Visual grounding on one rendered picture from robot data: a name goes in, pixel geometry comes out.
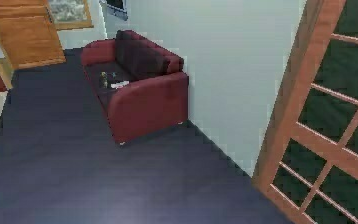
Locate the dark maroon sofa cushion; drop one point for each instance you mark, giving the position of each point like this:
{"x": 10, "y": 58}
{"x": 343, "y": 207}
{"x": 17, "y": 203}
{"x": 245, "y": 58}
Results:
{"x": 137, "y": 55}

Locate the small blue object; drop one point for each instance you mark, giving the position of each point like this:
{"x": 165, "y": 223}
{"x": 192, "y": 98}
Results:
{"x": 114, "y": 74}

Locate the wooden framed picture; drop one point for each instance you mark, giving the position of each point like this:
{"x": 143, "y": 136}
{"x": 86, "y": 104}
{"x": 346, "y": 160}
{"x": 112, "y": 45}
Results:
{"x": 70, "y": 13}

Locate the red sofa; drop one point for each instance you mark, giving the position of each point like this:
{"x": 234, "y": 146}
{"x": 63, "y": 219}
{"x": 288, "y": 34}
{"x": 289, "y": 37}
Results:
{"x": 147, "y": 103}

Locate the small olive figurine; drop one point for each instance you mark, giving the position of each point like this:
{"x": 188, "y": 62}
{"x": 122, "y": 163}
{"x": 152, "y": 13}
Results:
{"x": 104, "y": 79}

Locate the wooden glazed room door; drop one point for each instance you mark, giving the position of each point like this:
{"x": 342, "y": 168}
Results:
{"x": 320, "y": 133}

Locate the white remote control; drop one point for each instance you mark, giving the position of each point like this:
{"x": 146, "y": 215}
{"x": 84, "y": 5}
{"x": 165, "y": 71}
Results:
{"x": 119, "y": 85}

